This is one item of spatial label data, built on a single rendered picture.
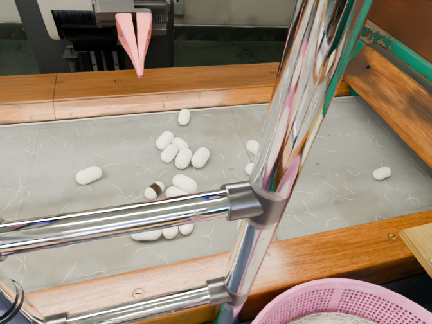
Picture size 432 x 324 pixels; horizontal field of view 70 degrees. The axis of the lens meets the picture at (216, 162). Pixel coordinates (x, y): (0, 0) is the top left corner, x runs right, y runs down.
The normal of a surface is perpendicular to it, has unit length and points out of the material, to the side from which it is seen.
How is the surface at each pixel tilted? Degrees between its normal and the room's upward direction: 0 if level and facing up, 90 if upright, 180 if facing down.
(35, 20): 90
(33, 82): 0
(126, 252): 0
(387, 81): 67
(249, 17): 89
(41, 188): 0
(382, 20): 90
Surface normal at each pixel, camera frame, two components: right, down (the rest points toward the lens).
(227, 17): 0.18, 0.70
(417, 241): 0.09, -0.70
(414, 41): -0.96, 0.12
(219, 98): 0.25, 0.01
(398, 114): -0.85, -0.18
